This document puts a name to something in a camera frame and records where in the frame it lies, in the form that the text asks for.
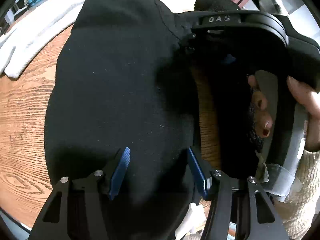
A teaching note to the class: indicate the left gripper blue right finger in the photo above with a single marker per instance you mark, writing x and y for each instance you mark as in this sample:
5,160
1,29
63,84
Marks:
241,201

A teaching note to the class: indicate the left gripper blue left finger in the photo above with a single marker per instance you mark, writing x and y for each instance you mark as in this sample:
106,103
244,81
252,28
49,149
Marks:
77,208

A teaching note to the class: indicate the black knit sweater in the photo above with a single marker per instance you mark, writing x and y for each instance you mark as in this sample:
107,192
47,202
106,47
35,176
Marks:
118,85

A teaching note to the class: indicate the cream knit sleeve forearm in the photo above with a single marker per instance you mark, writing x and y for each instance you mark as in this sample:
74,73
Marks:
298,212

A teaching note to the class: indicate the person right hand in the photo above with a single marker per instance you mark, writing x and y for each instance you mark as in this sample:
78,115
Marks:
303,94

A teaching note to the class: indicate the white folded napkin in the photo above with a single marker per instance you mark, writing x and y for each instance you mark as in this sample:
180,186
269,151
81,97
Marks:
194,218

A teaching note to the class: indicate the black fuzzy chair cushion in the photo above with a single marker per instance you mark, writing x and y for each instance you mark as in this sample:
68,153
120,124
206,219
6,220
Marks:
215,5

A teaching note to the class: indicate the light grey folded sweater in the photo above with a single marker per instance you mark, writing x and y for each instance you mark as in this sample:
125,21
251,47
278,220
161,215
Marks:
27,37

